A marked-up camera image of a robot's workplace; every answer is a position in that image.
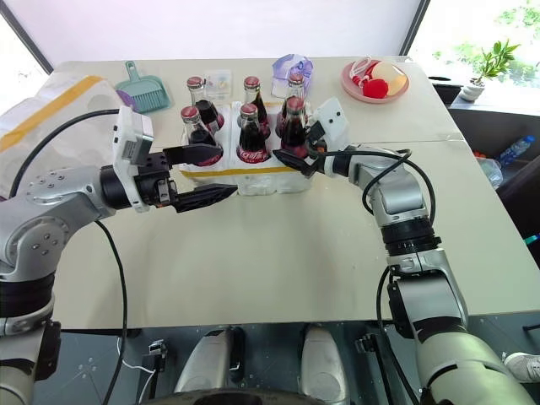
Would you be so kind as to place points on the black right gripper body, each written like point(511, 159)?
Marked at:
point(317, 135)

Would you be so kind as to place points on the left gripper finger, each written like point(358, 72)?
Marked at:
point(202, 196)
point(192, 154)

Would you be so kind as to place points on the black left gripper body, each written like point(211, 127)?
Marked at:
point(154, 177)

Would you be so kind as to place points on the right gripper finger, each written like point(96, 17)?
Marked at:
point(295, 162)

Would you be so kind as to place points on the glass cola bottle red cap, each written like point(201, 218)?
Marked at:
point(296, 82)
point(293, 126)
point(190, 116)
point(252, 139)
point(252, 84)
point(195, 84)

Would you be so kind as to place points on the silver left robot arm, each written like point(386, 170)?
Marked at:
point(42, 240)

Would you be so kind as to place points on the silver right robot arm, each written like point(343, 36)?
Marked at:
point(401, 190)

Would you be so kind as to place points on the white foam crate yellow tape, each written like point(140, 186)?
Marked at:
point(257, 181)

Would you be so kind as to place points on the small clear plastic box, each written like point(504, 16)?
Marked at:
point(219, 82)

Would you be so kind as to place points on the pink plate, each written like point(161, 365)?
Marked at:
point(352, 90)

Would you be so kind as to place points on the red ball toy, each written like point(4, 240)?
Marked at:
point(375, 88)

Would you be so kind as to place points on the purple clear plastic container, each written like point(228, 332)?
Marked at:
point(282, 67)

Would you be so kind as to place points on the teal dustpan with brush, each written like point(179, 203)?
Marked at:
point(145, 86)

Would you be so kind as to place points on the purple round object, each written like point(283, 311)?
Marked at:
point(124, 98)

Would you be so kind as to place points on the cream round toy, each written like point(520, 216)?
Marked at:
point(390, 76)

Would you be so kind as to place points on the black storage bin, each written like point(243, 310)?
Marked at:
point(476, 126)

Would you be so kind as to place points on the potted green plant white pot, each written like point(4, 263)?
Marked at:
point(472, 90)

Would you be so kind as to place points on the silver rounded shell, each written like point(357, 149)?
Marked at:
point(320, 363)
point(202, 363)

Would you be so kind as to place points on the clear plastic bottle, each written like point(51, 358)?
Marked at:
point(489, 169)

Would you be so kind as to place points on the clear water bottle blue cap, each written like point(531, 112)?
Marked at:
point(516, 148)

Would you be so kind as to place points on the white sneaker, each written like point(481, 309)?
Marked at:
point(523, 367)

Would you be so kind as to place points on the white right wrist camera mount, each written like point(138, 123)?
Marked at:
point(333, 120)

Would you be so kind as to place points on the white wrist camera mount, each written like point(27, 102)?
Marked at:
point(333, 120)
point(131, 126)

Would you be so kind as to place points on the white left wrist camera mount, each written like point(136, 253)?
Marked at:
point(131, 126)

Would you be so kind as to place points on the black frame strut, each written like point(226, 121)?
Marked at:
point(415, 25)
point(29, 38)

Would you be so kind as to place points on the black table bracket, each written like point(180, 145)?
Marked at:
point(367, 342)
point(157, 352)

